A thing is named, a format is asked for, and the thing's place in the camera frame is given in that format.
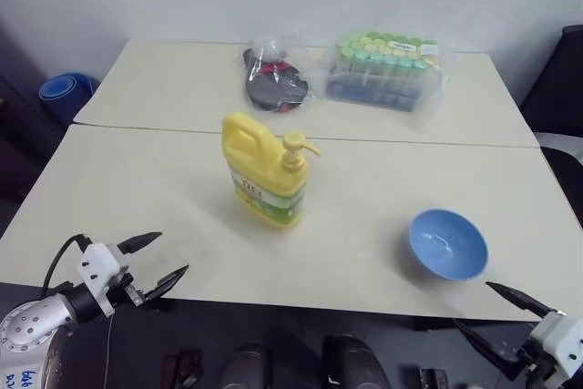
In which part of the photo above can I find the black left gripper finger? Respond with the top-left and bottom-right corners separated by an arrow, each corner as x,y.
118,231 -> 163,254
143,264 -> 189,302

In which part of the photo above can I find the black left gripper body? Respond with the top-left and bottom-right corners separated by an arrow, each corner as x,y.
107,270 -> 149,311

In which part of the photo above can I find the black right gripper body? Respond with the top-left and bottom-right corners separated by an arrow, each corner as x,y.
480,327 -> 562,385

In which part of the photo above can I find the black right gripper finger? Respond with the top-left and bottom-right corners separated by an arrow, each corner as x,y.
485,281 -> 553,317
452,317 -> 525,382

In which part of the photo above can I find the blue bowl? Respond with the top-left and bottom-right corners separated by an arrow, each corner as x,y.
407,208 -> 490,282

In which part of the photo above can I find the yellow pump soap bottle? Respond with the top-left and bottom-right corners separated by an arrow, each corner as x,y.
220,110 -> 322,230

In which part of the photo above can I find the dark brown block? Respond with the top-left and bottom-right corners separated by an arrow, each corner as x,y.
416,364 -> 452,389
161,348 -> 204,389

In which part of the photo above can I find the dark rounded shape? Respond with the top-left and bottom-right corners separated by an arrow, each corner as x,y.
217,342 -> 275,389
320,333 -> 394,389

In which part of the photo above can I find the blue round container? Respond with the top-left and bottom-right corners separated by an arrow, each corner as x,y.
37,72 -> 101,112

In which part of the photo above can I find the black chair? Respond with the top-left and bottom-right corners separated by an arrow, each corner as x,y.
517,24 -> 583,231

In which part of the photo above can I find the bagged table tennis paddle set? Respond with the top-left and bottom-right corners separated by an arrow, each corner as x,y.
240,29 -> 320,116

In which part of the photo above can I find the bagged pack of green-capped tubes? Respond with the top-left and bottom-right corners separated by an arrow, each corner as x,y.
321,28 -> 453,131

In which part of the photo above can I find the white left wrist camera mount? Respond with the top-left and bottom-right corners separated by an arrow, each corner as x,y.
79,242 -> 131,318

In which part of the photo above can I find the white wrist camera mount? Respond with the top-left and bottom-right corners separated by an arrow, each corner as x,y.
79,242 -> 131,318
529,310 -> 583,377

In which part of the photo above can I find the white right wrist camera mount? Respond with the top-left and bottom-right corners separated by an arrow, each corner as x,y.
529,310 -> 583,377

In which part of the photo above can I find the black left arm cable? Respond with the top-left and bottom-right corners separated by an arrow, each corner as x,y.
41,233 -> 90,297

